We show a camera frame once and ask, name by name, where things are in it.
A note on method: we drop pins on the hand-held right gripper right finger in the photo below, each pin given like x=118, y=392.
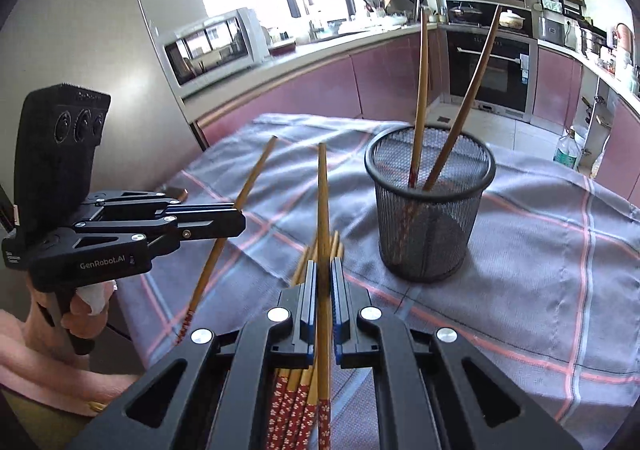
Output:
x=338, y=302

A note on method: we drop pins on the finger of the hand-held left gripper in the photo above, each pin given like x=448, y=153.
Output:
x=135, y=200
x=215, y=225

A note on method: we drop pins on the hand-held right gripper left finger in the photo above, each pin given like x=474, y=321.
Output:
x=310, y=302

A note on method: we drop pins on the black mesh utensil holder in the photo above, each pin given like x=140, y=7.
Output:
x=430, y=240

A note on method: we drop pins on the person's left forearm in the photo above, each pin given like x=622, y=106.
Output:
x=45, y=365

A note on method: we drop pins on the person's left hand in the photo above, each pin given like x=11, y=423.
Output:
x=87, y=317

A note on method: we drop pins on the grey plaid tablecloth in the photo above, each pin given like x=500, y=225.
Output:
x=500, y=280

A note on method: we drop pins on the pink base cabinets under sink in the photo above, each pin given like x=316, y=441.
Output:
x=320, y=80

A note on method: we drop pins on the olive green clothing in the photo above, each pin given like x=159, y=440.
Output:
x=40, y=425

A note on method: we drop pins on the white plate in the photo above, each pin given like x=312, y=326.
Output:
x=392, y=20

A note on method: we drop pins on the cooking oil bottle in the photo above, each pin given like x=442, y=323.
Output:
x=566, y=153

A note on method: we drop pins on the black built-in oven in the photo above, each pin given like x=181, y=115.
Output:
x=490, y=65

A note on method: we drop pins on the pink base cabinets with shelf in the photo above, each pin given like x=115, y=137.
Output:
x=555, y=80

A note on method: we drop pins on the black wok with lid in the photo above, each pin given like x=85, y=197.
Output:
x=465, y=13

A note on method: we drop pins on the white casserole pot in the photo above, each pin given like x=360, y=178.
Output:
x=511, y=19

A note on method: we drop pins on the pink thermos jug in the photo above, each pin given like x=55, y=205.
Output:
x=624, y=35

